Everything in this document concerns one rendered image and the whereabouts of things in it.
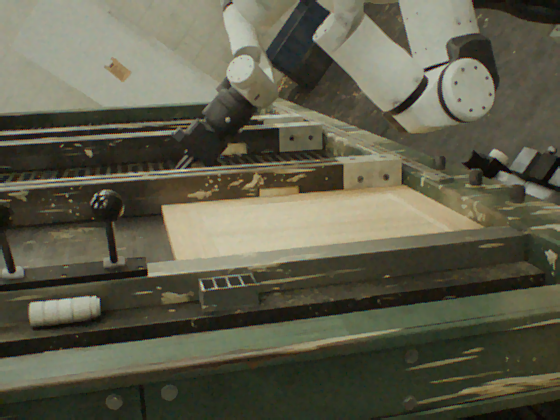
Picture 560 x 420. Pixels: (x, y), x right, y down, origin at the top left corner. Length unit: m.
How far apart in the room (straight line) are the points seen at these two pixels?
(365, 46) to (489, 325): 0.35
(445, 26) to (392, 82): 0.11
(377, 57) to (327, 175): 0.52
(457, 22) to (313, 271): 0.37
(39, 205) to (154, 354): 0.67
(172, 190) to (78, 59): 3.69
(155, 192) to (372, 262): 0.50
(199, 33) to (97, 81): 1.64
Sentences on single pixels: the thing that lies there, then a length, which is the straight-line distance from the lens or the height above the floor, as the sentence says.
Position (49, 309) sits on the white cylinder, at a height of 1.41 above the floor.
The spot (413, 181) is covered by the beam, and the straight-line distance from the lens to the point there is 1.30.
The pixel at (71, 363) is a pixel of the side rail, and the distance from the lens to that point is 0.61.
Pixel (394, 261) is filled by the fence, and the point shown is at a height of 1.06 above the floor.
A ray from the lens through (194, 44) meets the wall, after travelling 6.25.
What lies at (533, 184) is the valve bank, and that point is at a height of 0.74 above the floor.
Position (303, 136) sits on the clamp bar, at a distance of 1.81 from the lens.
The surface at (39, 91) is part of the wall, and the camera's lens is 6.38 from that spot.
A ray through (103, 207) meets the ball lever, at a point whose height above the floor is 1.42.
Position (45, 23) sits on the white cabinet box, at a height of 1.94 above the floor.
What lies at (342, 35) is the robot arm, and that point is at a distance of 0.78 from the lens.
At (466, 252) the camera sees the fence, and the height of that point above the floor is 0.97.
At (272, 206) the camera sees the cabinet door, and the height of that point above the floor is 1.12.
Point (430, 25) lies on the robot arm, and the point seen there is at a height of 1.21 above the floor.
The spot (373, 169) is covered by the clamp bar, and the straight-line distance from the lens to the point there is 1.31.
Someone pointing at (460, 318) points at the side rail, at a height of 1.10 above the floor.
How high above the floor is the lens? 1.51
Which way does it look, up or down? 20 degrees down
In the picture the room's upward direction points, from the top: 57 degrees counter-clockwise
